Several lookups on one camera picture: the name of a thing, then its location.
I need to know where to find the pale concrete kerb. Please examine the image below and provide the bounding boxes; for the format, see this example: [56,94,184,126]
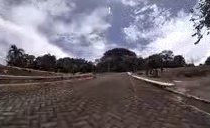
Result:
[0,72,96,88]
[126,71,210,107]

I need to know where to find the brown brick paved road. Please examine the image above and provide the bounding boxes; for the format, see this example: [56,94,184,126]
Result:
[0,72,210,128]

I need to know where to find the overhanging tree branches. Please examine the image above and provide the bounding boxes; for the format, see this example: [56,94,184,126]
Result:
[189,0,210,45]

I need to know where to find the row of dark trees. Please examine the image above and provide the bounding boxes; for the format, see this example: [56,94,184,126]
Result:
[5,44,210,74]

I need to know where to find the bare earth ground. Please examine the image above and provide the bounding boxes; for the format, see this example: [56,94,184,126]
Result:
[132,64,210,104]
[0,63,94,84]

